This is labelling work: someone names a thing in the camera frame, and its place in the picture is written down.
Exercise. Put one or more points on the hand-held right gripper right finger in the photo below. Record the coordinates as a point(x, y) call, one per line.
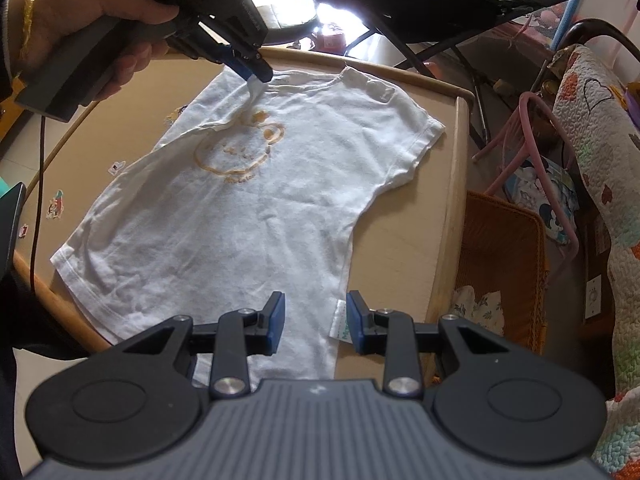
point(356, 325)

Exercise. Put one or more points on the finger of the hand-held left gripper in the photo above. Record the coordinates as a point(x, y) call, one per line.
point(260, 70)
point(210, 52)

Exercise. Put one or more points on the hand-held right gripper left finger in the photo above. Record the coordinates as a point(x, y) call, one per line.
point(276, 322)

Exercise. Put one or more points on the white t-shirt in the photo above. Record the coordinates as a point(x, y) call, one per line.
point(250, 200)

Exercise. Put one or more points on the orange wicker basket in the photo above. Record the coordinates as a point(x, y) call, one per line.
point(500, 240)

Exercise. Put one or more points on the person's left hand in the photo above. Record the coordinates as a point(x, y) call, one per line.
point(75, 5)

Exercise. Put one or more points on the round black stool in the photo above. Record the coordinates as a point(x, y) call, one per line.
point(285, 27)

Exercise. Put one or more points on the white floral cloth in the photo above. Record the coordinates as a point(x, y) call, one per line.
point(475, 305)

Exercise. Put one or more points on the gold bangle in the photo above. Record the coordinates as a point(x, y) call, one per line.
point(27, 10)

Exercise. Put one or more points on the black folding lounge chair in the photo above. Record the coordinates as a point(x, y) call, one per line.
point(450, 5)

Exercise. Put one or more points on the group of cartoon stickers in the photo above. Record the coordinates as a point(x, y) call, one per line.
point(55, 205)

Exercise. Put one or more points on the cartoon print bag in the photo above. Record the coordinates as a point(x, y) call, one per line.
point(545, 195)

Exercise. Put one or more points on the pink child chair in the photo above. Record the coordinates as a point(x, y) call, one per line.
point(525, 110)

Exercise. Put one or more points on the heart pattern quilt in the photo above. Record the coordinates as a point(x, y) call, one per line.
point(600, 150)

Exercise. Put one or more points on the blue pole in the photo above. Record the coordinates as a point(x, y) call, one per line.
point(567, 17)

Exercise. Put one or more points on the dark wooden sofa armrest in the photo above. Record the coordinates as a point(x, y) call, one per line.
point(590, 24)

